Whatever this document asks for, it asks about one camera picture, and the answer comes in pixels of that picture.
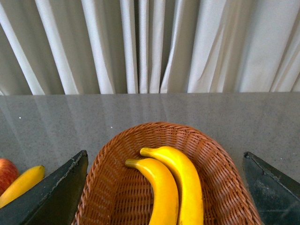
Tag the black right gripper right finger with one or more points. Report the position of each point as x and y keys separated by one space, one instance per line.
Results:
x=276 y=195

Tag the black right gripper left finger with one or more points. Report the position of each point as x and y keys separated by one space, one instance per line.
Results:
x=54 y=200

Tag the yellow banana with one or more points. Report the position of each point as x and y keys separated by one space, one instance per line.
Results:
x=166 y=197
x=22 y=184
x=191 y=210

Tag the red yellow apple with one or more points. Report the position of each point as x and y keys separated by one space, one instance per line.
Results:
x=8 y=174

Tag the right brown wicker basket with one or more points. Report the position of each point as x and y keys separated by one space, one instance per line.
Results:
x=117 y=195

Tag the white pleated curtain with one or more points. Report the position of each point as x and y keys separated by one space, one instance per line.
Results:
x=148 y=46

